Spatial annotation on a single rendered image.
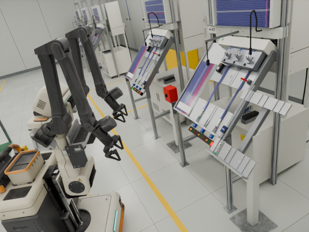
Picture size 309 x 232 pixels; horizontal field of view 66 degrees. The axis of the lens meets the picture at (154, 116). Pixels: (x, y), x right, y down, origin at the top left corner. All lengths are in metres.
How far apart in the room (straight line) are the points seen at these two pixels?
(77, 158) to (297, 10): 1.71
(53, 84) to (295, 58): 1.67
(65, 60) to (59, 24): 8.91
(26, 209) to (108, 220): 0.63
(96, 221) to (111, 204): 0.17
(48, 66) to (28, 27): 8.85
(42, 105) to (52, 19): 8.68
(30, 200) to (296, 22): 2.06
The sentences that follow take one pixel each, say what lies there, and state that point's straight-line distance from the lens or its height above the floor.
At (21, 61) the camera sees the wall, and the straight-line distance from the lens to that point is 10.12.
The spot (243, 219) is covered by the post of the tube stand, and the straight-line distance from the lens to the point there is 2.20.
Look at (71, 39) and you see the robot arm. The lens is 1.55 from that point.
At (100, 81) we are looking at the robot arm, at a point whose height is 1.29.
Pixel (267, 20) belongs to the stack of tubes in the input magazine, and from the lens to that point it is 1.85.
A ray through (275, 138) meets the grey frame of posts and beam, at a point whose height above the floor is 0.51.
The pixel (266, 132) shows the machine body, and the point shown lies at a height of 0.58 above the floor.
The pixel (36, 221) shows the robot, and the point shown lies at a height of 0.65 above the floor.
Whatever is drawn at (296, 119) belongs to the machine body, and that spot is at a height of 0.57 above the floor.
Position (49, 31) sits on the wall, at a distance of 10.01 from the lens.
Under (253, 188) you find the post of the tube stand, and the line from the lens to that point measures 1.87.
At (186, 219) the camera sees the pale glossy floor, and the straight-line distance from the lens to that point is 2.21.
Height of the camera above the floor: 1.72
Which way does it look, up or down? 27 degrees down
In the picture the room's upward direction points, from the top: 12 degrees counter-clockwise
